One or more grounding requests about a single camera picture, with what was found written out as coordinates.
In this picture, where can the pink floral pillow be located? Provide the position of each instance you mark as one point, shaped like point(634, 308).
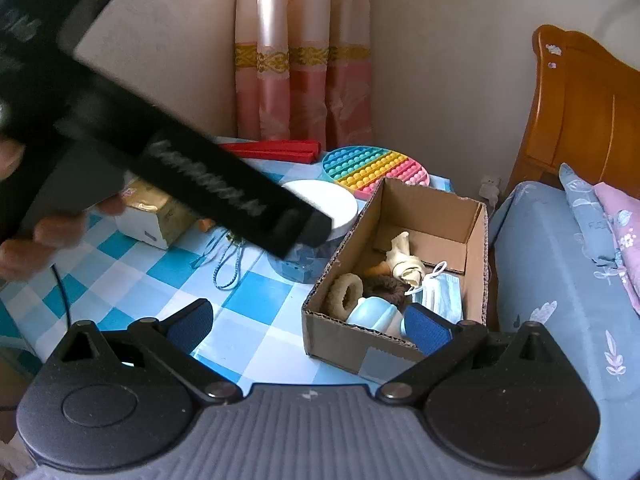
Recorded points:
point(622, 230)

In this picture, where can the person's left hand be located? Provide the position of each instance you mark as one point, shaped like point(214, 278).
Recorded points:
point(55, 232)

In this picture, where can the blue checked tablecloth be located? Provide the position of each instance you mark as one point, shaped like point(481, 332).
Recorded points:
point(260, 320)

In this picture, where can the red folding fan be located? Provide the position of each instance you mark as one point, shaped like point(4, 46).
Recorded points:
point(280, 150)

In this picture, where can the brown hair scrunchie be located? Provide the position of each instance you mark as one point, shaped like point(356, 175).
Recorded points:
point(385, 287)

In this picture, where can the blue tasselled sachet pouch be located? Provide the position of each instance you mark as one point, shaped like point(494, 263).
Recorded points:
point(216, 276)

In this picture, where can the pink curtain with gold band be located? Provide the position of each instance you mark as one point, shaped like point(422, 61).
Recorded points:
point(300, 60)

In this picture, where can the rainbow pop bubble toy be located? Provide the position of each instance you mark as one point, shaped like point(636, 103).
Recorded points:
point(370, 167)

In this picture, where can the blue floral pillow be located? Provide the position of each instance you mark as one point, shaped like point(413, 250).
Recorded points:
point(590, 215)

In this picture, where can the orange foam earplug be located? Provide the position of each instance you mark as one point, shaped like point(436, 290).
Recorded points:
point(203, 224)
point(381, 269)

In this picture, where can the pale yellow knotted cloth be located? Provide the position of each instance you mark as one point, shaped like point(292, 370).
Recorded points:
point(402, 260)

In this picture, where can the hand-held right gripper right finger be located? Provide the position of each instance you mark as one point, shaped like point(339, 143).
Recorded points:
point(425, 330)

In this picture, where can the blue face mask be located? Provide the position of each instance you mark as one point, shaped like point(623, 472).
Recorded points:
point(442, 295)

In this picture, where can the gold tissue pack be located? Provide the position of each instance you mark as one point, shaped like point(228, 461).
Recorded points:
point(155, 215)

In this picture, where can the white wall plug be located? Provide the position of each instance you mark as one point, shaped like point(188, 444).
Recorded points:
point(490, 187)

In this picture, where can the cream hair scrunchie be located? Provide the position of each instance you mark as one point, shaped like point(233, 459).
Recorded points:
point(332, 297)

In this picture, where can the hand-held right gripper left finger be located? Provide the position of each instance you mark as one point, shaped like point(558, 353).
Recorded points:
point(190, 325)

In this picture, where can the blue squishy dinosaur toy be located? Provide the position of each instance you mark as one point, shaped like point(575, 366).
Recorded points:
point(372, 315)

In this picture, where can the blue floral bed sheet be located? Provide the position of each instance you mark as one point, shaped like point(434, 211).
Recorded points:
point(540, 280)

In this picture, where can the wooden bed headboard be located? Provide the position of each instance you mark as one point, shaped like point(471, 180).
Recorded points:
point(580, 110)

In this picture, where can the clear jar with white lid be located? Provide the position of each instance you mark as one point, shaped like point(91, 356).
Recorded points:
point(330, 205)

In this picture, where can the cardboard box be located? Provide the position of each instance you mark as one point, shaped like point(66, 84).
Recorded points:
point(350, 345)

